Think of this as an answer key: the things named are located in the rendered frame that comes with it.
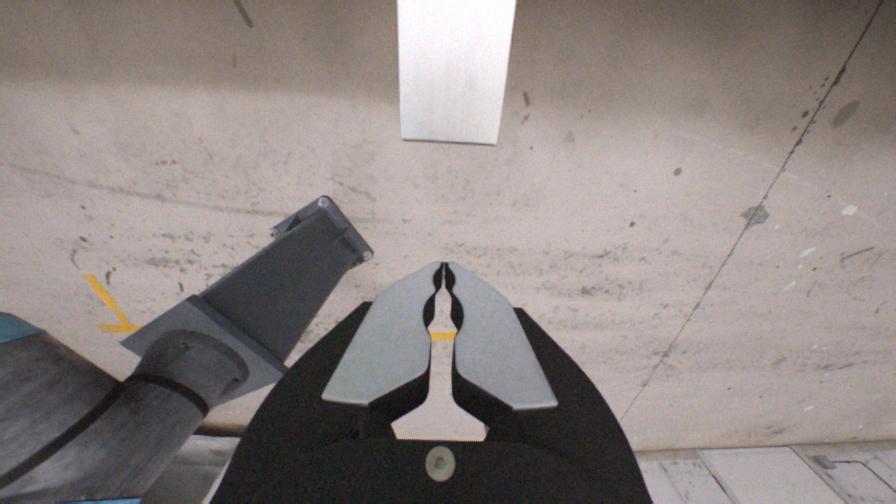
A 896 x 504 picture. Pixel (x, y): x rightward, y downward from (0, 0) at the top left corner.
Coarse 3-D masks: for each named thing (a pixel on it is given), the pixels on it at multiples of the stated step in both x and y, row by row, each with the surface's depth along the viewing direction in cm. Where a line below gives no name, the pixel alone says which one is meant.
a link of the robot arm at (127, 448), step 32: (128, 384) 38; (96, 416) 31; (128, 416) 34; (160, 416) 37; (192, 416) 42; (64, 448) 29; (96, 448) 31; (128, 448) 33; (160, 448) 36; (0, 480) 25; (32, 480) 27; (64, 480) 28; (96, 480) 30; (128, 480) 32
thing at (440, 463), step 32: (384, 416) 6; (320, 448) 5; (352, 448) 5; (384, 448) 5; (416, 448) 5; (448, 448) 5; (480, 448) 5; (512, 448) 5; (544, 448) 5; (288, 480) 4; (320, 480) 4; (352, 480) 4; (384, 480) 4; (416, 480) 4; (448, 480) 5; (480, 480) 5; (512, 480) 5; (544, 480) 5; (576, 480) 5
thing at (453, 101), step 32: (416, 0) 6; (448, 0) 6; (480, 0) 6; (512, 0) 6; (416, 32) 6; (448, 32) 6; (480, 32) 6; (512, 32) 6; (416, 64) 6; (448, 64) 6; (480, 64) 6; (416, 96) 7; (448, 96) 7; (480, 96) 7; (416, 128) 7; (448, 128) 7; (480, 128) 7
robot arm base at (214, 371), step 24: (168, 336) 45; (192, 336) 46; (144, 360) 43; (168, 360) 43; (192, 360) 44; (216, 360) 46; (240, 360) 50; (168, 384) 40; (192, 384) 43; (216, 384) 46; (240, 384) 51
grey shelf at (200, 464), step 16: (192, 448) 168; (208, 448) 168; (224, 448) 167; (176, 464) 182; (192, 464) 182; (208, 464) 181; (224, 464) 180; (160, 480) 173; (176, 480) 173; (192, 480) 174; (208, 480) 175; (144, 496) 164; (160, 496) 165; (176, 496) 166; (192, 496) 166; (208, 496) 137
